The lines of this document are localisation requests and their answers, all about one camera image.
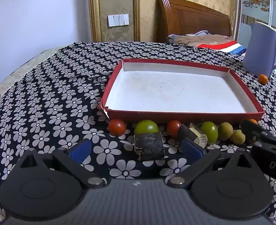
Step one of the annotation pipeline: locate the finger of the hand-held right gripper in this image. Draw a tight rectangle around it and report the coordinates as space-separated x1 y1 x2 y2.
241 119 276 149

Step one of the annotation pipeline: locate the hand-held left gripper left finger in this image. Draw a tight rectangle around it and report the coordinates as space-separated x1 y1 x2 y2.
18 139 108 188

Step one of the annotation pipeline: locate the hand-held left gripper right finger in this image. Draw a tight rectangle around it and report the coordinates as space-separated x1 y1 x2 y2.
170 139 254 188

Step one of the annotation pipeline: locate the tan longan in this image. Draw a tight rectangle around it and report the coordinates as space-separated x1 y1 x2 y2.
218 122 234 141
232 129 246 144

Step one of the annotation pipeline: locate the dark sugarcane piece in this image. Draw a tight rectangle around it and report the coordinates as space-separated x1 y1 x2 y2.
134 132 165 162
177 124 208 149

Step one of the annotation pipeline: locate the green tomato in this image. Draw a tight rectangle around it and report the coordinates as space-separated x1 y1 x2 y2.
200 121 218 144
134 120 159 135

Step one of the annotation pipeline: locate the red cherry tomato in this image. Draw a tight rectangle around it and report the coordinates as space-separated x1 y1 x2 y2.
166 120 182 138
108 119 127 136

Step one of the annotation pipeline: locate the red cardboard tray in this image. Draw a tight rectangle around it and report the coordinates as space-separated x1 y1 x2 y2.
98 58 266 125

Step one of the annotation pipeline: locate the black floral cloth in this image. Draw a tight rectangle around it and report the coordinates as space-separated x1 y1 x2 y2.
0 41 276 225

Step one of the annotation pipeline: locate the lavender electric kettle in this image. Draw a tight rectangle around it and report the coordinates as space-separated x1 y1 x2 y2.
242 21 276 78

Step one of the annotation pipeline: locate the brown striped blanket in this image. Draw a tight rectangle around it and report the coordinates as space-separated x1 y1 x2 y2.
173 34 276 80

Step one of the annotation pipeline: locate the beige patterned bedsheet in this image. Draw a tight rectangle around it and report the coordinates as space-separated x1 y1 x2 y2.
0 48 60 99

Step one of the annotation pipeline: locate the grey blue cloth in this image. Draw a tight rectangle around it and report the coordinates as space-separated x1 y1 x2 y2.
167 30 209 44

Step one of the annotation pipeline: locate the painted glass wardrobe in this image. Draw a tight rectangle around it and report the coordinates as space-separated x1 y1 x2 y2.
236 0 276 72

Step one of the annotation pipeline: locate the wooden headboard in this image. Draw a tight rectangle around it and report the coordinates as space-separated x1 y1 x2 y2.
156 0 233 43

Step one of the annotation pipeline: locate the white light switch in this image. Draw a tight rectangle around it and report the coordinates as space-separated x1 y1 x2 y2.
107 14 130 27

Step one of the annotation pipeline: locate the gold framed wall panel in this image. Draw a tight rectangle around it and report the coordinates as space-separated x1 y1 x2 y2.
88 0 141 43

